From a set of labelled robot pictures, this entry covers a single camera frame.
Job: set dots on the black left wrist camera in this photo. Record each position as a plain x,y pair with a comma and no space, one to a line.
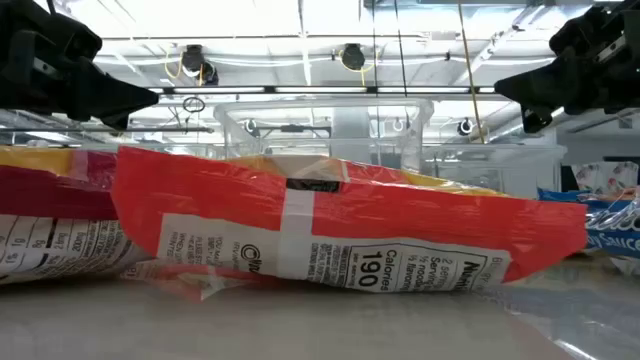
50,35

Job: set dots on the floral patterned cloth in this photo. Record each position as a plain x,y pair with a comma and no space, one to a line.
605,177

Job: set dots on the long ceiling light bar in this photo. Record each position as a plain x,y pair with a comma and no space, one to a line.
320,90

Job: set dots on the roast beef ramen noodle pack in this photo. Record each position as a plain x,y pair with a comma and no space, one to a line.
50,200

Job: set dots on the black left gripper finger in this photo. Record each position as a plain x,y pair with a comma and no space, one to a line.
115,97
117,122

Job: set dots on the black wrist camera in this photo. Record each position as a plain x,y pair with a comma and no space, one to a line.
575,35
50,35

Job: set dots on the red ramen noodle pack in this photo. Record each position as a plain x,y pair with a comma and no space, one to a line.
200,285

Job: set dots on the blue soy sauce ramen pack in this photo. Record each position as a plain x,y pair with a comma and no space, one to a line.
615,230

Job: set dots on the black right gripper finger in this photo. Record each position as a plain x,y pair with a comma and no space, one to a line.
535,90
535,122

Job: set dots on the orange chicken ramen noodle pack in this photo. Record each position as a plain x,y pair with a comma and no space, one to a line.
400,215

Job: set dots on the dark horizontal ceiling pipe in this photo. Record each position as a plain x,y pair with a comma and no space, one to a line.
165,129

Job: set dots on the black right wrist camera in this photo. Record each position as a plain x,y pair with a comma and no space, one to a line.
575,35

